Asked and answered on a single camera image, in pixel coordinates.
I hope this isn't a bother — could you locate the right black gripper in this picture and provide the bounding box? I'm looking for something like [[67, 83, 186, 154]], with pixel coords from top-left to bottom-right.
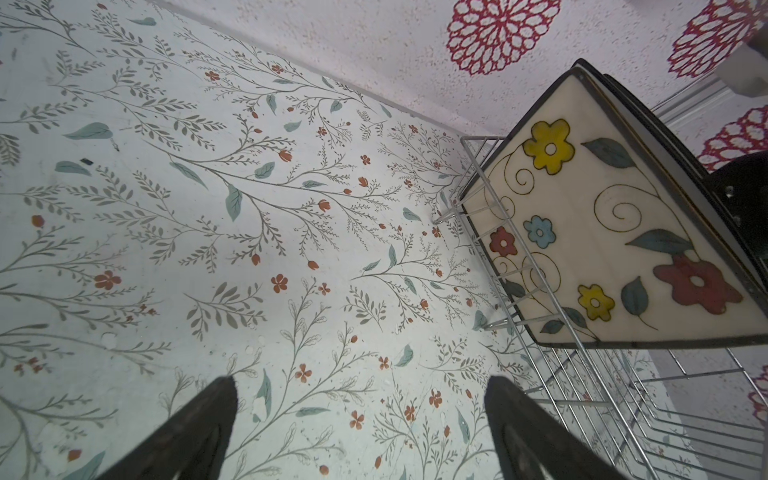
[[704, 150, 767, 282]]

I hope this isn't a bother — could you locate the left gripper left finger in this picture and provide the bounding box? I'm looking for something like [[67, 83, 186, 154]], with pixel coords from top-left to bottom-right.
[[99, 376, 238, 480]]

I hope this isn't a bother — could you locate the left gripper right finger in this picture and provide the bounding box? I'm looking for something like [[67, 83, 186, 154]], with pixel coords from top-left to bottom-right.
[[484, 376, 624, 479]]

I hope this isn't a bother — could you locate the white square plate black rim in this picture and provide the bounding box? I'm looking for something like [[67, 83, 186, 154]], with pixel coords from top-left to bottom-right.
[[572, 58, 768, 289]]

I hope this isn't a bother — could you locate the dark square floral plate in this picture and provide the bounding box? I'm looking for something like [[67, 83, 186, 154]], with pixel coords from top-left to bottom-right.
[[458, 66, 767, 349]]

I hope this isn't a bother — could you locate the chrome wire dish rack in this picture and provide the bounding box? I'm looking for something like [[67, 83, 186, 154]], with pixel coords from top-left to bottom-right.
[[439, 136, 767, 479]]

